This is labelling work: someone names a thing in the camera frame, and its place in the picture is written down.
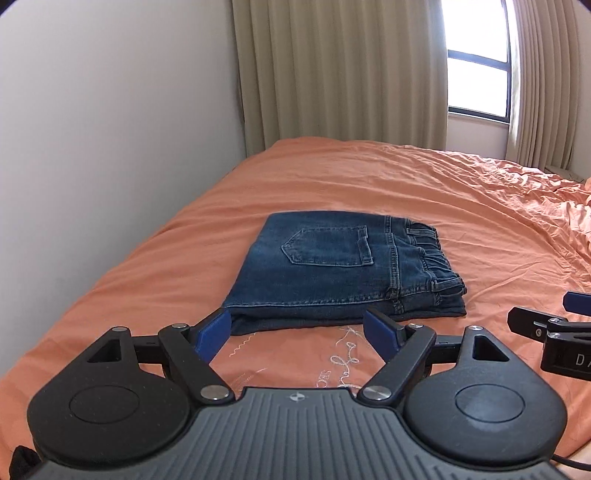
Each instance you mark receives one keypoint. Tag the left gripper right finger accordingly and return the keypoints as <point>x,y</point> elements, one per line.
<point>388,338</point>

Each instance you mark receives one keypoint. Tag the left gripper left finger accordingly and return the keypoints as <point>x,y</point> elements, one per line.
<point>205,338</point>

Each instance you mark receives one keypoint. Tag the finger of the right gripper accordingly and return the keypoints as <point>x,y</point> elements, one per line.
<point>532,324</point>
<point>577,303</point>

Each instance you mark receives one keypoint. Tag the blue denim jeans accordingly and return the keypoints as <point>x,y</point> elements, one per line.
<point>327,268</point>

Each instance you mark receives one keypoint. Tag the orange bed sheet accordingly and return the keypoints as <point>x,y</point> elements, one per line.
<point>517,237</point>

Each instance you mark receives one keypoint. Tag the beige padded headboard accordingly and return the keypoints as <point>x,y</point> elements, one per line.
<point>565,174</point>

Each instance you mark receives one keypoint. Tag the beige right curtain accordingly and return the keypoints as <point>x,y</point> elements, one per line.
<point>546,83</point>

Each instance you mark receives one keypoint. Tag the beige curtain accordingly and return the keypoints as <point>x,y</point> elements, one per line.
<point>546,83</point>
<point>346,70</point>

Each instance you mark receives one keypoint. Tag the window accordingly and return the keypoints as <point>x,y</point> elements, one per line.
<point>479,58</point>

